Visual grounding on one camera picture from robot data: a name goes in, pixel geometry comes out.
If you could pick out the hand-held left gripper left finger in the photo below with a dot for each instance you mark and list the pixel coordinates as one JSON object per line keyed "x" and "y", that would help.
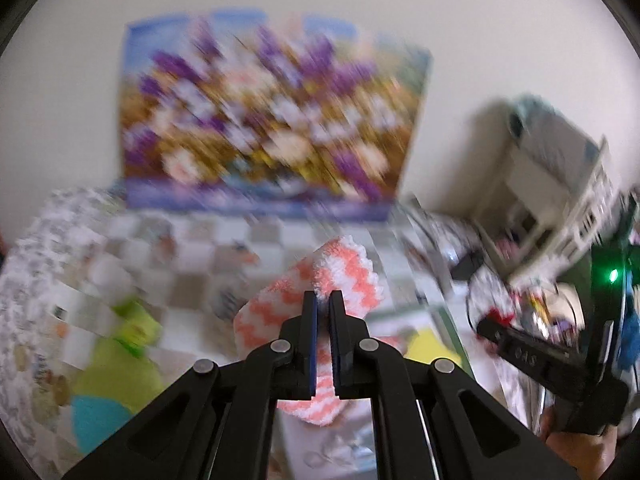
{"x": 312, "y": 340}

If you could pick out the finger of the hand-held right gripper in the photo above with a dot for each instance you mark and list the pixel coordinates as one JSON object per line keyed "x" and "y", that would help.
{"x": 520, "y": 347}

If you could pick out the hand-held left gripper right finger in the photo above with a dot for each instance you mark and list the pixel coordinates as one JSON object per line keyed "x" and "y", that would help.
{"x": 334, "y": 350}

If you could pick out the pink white zigzag fluffy towel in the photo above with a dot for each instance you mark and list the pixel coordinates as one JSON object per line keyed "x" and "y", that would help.
{"x": 345, "y": 265}

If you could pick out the yellow sponge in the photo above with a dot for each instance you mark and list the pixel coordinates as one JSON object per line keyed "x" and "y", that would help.
{"x": 430, "y": 347}

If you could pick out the white box with green rim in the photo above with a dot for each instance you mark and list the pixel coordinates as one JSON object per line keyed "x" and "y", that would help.
{"x": 320, "y": 440}

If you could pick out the lime green cloth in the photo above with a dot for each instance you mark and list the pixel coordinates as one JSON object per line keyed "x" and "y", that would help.
{"x": 120, "y": 365}

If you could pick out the person's right hand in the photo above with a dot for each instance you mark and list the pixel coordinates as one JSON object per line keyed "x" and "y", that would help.
{"x": 582, "y": 452}

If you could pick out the colourful toy clutter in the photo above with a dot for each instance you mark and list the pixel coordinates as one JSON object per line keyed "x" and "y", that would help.
{"x": 530, "y": 305}

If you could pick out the black power adapter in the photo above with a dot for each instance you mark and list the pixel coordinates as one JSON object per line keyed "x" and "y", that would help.
{"x": 467, "y": 265}

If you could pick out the checkered printed tablecloth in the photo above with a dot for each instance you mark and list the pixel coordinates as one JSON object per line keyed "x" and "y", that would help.
{"x": 200, "y": 270}

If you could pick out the white shelf unit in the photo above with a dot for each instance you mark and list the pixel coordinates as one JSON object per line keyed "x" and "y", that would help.
{"x": 545, "y": 170}

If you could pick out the flower painting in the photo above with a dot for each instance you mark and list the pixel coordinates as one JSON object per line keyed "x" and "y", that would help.
{"x": 270, "y": 110}

